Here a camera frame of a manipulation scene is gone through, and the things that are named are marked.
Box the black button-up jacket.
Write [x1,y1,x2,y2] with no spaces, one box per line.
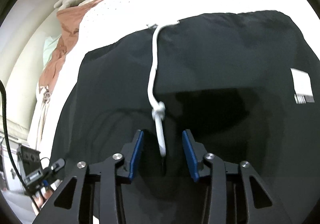
[51,11,319,223]

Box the person's left hand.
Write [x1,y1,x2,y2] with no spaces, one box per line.
[32,186,54,214]

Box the mint green pillow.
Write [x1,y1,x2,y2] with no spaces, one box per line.
[42,35,61,68]

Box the cream padded headboard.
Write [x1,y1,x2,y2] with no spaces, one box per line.
[1,0,62,142]

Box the orange-brown duvet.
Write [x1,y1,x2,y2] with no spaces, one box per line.
[36,0,104,95]

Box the white floral bed sheet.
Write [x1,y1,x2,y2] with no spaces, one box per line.
[27,0,319,157]

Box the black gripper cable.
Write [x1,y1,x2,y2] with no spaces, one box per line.
[0,79,41,214]

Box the white drawstring cord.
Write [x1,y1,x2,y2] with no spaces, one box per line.
[147,20,180,157]

